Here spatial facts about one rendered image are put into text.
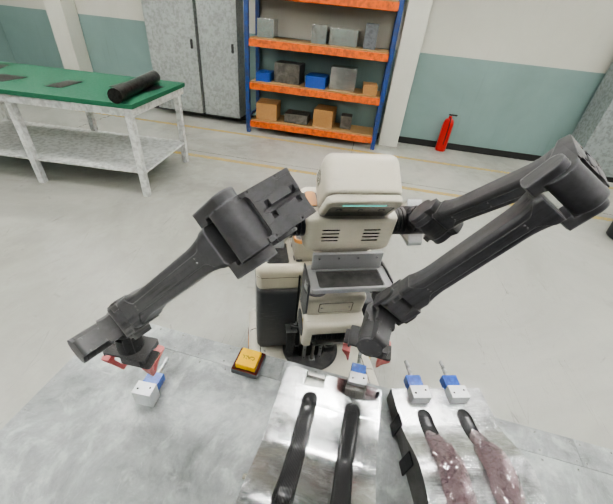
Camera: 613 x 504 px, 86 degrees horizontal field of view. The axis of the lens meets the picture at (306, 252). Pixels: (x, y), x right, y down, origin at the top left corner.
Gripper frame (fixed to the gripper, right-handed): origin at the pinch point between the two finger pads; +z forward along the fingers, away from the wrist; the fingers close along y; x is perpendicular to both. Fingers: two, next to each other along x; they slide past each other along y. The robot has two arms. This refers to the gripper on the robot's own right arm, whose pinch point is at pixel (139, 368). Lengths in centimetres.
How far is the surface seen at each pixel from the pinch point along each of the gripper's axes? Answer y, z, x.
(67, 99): -206, 6, 224
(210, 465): 22.9, 12.5, -12.5
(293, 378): 37.9, 3.3, 8.3
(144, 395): 1.5, 7.3, -2.7
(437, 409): 77, 6, 10
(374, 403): 59, 3, 6
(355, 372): 55, 7, 16
